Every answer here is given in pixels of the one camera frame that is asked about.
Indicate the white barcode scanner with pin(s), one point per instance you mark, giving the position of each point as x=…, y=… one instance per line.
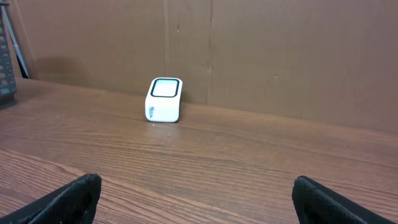
x=163, y=100

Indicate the grey plastic mesh basket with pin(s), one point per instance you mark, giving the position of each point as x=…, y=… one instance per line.
x=9, y=44

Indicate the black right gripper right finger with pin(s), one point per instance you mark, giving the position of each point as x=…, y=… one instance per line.
x=316, y=204

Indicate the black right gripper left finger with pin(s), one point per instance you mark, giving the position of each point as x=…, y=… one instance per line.
x=73, y=203

